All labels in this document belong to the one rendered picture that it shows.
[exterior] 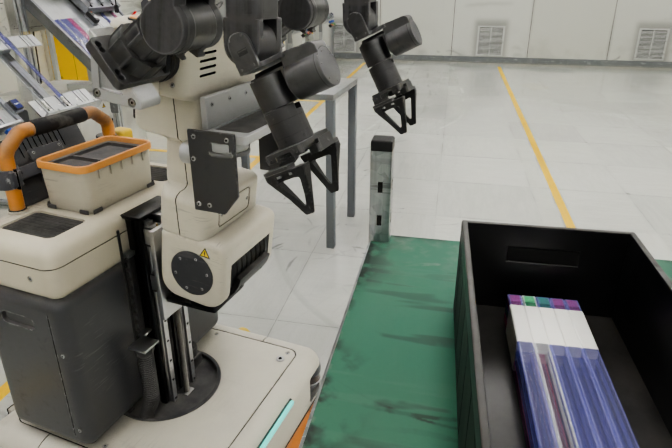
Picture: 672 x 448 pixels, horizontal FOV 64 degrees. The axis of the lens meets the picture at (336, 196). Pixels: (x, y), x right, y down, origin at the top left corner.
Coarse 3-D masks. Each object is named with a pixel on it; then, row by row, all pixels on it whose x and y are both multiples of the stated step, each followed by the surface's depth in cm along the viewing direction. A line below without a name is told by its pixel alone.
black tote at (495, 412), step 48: (480, 240) 58; (528, 240) 57; (576, 240) 56; (624, 240) 55; (480, 288) 60; (528, 288) 59; (576, 288) 58; (624, 288) 55; (480, 336) 55; (624, 336) 54; (480, 384) 34; (624, 384) 49; (480, 432) 31
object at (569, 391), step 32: (512, 320) 52; (544, 320) 52; (576, 320) 52; (512, 352) 51; (544, 352) 48; (576, 352) 48; (544, 384) 44; (576, 384) 44; (608, 384) 44; (544, 416) 41; (576, 416) 41; (608, 416) 41
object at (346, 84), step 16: (352, 80) 284; (320, 96) 252; (336, 96) 255; (352, 96) 290; (352, 112) 293; (352, 128) 296; (352, 144) 300; (352, 160) 303; (352, 176) 307; (352, 192) 310; (352, 208) 314
